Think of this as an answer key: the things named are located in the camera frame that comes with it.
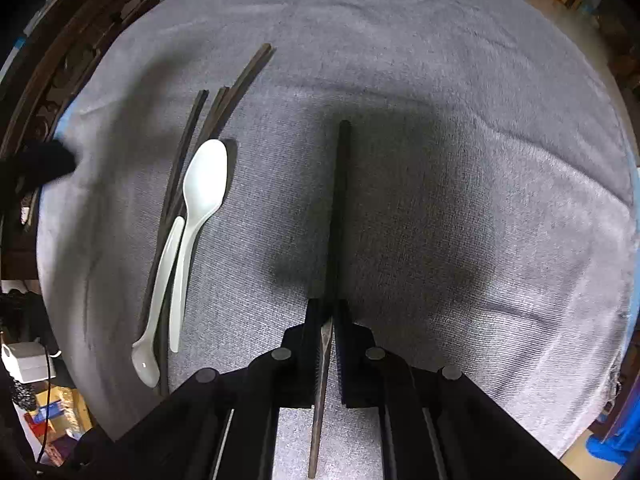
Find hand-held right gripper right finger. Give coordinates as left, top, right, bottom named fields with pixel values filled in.
left=334, top=300, right=581, bottom=480

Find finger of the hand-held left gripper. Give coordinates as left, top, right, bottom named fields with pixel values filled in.
left=0, top=139, right=77, bottom=196

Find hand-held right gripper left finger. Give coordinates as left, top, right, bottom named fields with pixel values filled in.
left=65, top=299, right=333, bottom=480

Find dark chopstick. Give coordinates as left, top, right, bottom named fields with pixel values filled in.
left=136, top=89, right=210, bottom=336
left=152, top=86, right=231, bottom=397
left=197, top=46, right=276, bottom=148
left=306, top=120, right=352, bottom=480
left=192, top=43, right=270, bottom=151

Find large white plastic spoon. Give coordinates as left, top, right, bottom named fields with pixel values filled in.
left=168, top=139, right=229, bottom=353

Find carved dark wooden furniture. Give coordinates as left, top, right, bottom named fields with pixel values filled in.
left=0, top=0, right=241, bottom=281

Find slim white plastic spoon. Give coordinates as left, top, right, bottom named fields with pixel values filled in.
left=131, top=216, right=186, bottom=389

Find grey towel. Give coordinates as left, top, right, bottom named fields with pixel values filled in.
left=35, top=0, right=636, bottom=461

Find white power adapter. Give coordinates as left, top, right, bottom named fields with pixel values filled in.
left=1, top=341, right=58, bottom=383

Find colourful cardboard boxes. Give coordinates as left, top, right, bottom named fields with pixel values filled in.
left=25, top=385, right=93, bottom=461

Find black cable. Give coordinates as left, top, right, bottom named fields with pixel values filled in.
left=35, top=347, right=57, bottom=463

